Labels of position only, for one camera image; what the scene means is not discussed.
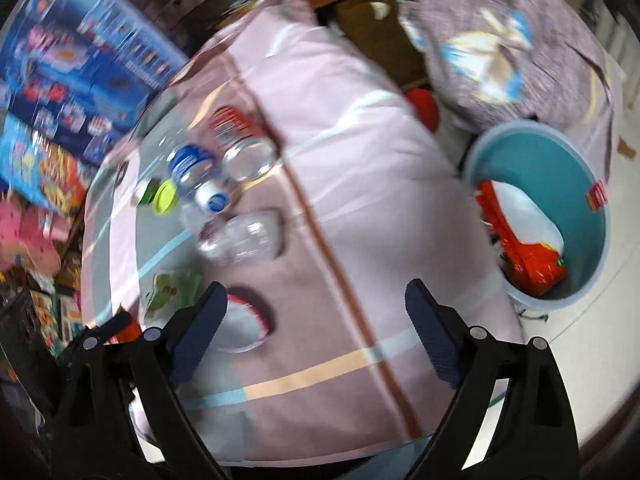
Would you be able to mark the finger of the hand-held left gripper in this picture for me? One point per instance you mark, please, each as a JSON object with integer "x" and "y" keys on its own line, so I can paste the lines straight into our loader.
{"x": 112, "y": 325}

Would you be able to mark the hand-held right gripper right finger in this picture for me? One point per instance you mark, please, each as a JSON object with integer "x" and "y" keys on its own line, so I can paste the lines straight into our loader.
{"x": 435, "y": 340}

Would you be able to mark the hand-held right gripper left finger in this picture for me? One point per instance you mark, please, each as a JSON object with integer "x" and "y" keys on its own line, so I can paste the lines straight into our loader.
{"x": 200, "y": 332}

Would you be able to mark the white cup with red rim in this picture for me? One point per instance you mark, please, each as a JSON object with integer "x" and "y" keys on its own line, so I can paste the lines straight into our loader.
{"x": 247, "y": 322}

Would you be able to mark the red and white snack bag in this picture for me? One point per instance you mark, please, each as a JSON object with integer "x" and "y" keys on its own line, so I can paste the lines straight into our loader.
{"x": 530, "y": 265}

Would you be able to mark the clear bottle with blue label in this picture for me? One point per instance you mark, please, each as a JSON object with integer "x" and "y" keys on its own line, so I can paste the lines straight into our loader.
{"x": 200, "y": 180}

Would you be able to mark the red soda can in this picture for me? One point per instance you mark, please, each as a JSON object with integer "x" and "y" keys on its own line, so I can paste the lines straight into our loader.
{"x": 240, "y": 135}

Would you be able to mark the blue bucket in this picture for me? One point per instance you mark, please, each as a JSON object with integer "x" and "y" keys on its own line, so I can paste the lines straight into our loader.
{"x": 565, "y": 170}

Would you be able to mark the green packet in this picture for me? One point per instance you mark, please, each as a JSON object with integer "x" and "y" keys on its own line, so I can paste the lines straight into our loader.
{"x": 172, "y": 287}

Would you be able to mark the pink toy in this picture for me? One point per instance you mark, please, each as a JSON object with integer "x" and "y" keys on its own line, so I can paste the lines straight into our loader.
{"x": 25, "y": 232}

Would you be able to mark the large crumpled clear plastic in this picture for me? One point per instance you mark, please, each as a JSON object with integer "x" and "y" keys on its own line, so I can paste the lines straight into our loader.
{"x": 240, "y": 237}

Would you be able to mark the dark green cap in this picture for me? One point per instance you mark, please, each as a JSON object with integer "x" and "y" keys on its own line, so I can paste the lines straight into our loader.
{"x": 144, "y": 192}

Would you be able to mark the yellow-green round lid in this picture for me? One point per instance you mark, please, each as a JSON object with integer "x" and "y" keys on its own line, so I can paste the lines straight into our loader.
{"x": 166, "y": 196}

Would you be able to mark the cartoon printed box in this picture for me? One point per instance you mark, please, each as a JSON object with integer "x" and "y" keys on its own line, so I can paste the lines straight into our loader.
{"x": 45, "y": 170}

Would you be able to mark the pink plaid blanket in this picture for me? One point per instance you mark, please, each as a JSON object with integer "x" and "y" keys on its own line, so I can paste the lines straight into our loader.
{"x": 350, "y": 185}

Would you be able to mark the red round object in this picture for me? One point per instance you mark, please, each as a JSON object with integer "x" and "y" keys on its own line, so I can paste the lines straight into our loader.
{"x": 422, "y": 107}

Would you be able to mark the blue toy box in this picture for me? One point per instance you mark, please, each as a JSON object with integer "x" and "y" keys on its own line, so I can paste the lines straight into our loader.
{"x": 75, "y": 60}

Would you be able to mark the grey patterned clothes pile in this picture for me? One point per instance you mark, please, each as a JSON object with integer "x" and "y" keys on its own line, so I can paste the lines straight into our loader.
{"x": 595, "y": 125}

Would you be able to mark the cardboard scrap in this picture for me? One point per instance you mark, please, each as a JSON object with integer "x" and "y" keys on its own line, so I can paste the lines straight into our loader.
{"x": 626, "y": 147}

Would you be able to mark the grey striped shirt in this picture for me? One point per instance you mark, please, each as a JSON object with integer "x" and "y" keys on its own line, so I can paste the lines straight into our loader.
{"x": 500, "y": 45}

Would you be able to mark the wooden cabinet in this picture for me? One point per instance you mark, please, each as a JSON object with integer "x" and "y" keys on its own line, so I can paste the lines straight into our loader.
{"x": 360, "y": 20}

